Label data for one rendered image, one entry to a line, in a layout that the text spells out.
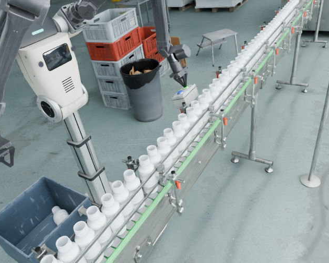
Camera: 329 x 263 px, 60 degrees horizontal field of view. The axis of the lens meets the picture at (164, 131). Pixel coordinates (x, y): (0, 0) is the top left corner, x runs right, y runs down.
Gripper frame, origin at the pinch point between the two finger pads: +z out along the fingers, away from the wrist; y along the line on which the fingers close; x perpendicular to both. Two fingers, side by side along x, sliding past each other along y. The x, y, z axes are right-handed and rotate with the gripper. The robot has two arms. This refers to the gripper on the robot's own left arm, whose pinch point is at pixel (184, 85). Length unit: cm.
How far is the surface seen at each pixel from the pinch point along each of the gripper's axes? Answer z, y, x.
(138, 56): 0, 152, 169
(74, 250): 6, -100, -18
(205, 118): 12.5, -16.7, -16.7
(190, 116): 4.8, -28.1, -18.2
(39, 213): 18, -84, 48
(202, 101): 3.8, -16.2, -18.5
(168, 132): 3.2, -43.0, -16.3
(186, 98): 3.9, -8.3, -4.0
